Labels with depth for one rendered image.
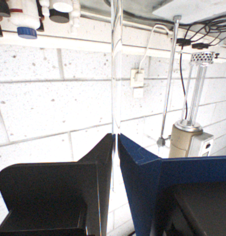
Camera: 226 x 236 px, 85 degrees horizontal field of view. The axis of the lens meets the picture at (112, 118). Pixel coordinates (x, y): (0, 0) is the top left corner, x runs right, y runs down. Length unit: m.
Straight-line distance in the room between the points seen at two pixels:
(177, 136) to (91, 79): 0.42
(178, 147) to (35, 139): 0.56
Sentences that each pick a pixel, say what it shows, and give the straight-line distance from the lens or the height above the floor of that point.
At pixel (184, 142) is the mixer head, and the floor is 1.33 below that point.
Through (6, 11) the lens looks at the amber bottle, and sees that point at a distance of 0.39.
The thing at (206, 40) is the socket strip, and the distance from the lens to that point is 0.96.
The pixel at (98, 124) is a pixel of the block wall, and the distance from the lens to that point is 0.64.
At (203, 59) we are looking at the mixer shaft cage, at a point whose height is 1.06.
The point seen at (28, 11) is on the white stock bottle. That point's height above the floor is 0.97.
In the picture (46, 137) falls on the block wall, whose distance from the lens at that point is 0.60.
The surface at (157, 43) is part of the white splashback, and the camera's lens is 0.74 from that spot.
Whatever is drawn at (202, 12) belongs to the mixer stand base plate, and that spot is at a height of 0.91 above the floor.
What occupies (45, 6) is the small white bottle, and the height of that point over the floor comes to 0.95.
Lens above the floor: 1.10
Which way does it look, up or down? 19 degrees up
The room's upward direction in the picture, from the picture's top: 180 degrees clockwise
